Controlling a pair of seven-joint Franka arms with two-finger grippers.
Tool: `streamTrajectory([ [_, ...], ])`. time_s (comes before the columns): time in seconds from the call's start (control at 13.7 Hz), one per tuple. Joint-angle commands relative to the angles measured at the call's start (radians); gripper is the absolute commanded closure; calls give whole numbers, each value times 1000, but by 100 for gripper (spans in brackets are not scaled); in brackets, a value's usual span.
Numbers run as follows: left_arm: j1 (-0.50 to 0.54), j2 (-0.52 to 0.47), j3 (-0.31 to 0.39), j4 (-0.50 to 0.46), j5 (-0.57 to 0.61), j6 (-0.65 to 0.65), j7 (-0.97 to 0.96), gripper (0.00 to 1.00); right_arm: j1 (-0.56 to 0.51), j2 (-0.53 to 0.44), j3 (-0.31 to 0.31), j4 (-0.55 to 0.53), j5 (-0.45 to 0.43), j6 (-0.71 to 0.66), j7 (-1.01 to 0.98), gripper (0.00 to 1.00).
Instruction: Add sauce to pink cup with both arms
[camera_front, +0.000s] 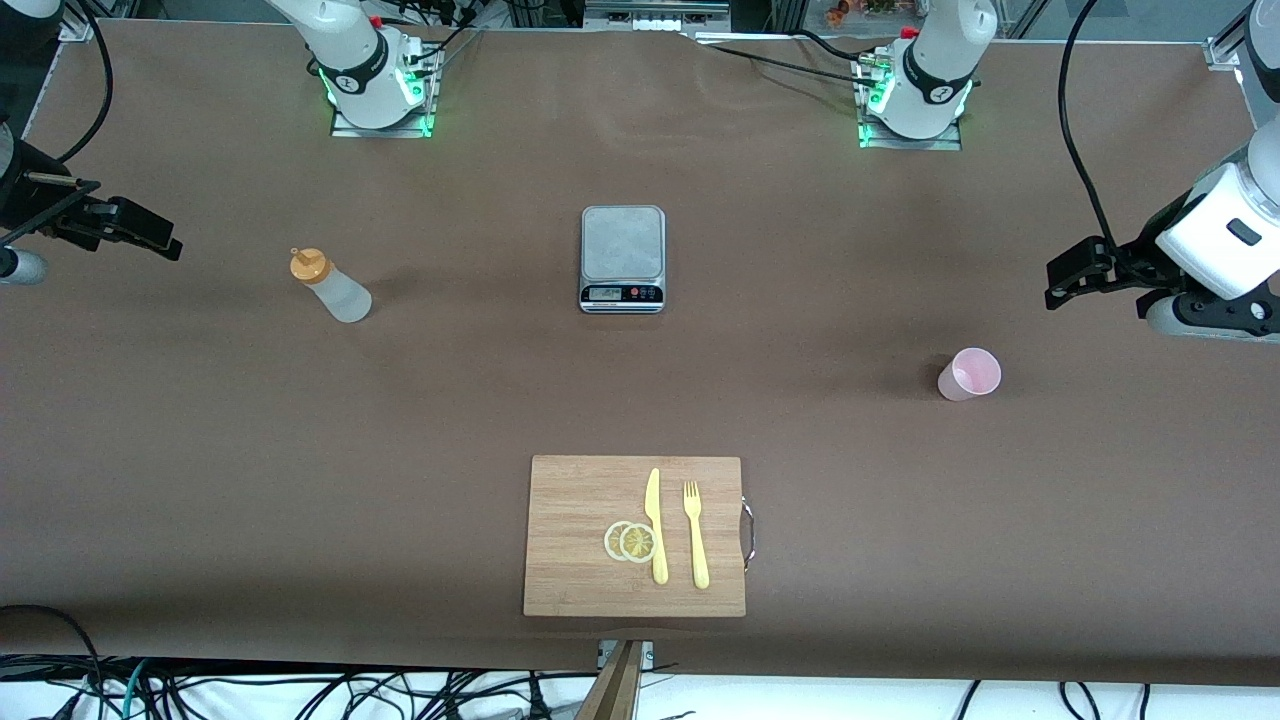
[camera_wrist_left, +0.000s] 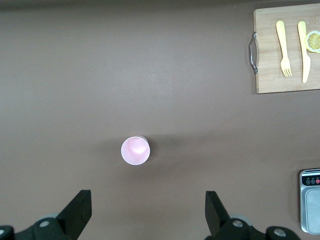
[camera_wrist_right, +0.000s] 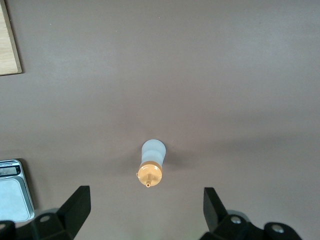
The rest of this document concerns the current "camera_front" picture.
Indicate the yellow plastic fork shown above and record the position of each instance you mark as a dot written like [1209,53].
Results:
[697,545]

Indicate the lemon slice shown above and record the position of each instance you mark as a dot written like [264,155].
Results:
[611,541]
[638,543]

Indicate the brown table cover sheet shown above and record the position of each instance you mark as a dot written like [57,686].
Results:
[900,550]

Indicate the small metal bracket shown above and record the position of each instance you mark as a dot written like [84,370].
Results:
[648,652]

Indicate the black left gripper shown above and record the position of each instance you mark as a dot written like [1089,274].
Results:
[1139,258]

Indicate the aluminium corner bracket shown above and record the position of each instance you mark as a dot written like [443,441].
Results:
[75,25]
[1225,50]

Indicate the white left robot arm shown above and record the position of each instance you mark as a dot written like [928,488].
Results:
[930,90]

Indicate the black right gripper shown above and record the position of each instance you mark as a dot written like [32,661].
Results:
[28,199]

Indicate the wooden cutting board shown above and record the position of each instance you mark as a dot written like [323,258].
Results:
[575,560]

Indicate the white power strip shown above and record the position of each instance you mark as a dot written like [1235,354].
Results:
[655,15]

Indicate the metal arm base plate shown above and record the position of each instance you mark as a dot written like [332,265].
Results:
[945,142]
[345,122]

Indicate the sauce bottle with orange cap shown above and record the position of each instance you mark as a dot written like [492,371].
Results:
[345,300]

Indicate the wooden post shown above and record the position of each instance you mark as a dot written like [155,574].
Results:
[612,690]

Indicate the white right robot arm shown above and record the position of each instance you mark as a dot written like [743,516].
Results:
[365,80]

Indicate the pink plastic cup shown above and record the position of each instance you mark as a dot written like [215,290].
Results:
[968,378]

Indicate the yellow plastic knife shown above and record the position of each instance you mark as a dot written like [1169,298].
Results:
[656,530]

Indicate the silver digital kitchen scale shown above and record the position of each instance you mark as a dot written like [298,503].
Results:
[622,245]

